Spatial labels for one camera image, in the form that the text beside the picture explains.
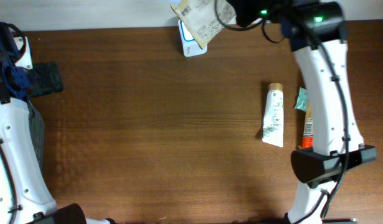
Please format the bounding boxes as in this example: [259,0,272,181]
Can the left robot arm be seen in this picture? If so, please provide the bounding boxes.
[0,22,96,224]

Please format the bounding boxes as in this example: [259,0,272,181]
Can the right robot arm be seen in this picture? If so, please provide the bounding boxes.
[231,0,377,223]

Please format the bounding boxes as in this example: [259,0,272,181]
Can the white tube with beige cap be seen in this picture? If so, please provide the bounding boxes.
[262,83,284,147]

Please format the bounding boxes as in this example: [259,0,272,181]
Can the red spaghetti packet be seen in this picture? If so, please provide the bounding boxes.
[301,102,313,149]

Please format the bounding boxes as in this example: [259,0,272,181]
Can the mint green wet wipes pack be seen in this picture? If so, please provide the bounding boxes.
[295,87,308,111]

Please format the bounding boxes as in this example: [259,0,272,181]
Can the grey plastic mesh basket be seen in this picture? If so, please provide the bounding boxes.
[27,101,45,170]

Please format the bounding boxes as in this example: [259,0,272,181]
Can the white blue printed bag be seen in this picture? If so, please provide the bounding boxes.
[170,0,235,49]

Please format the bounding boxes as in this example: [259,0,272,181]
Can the white barcode scanner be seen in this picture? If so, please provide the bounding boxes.
[178,20,207,57]

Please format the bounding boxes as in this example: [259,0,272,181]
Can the black right camera cable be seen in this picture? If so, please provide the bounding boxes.
[214,0,263,32]

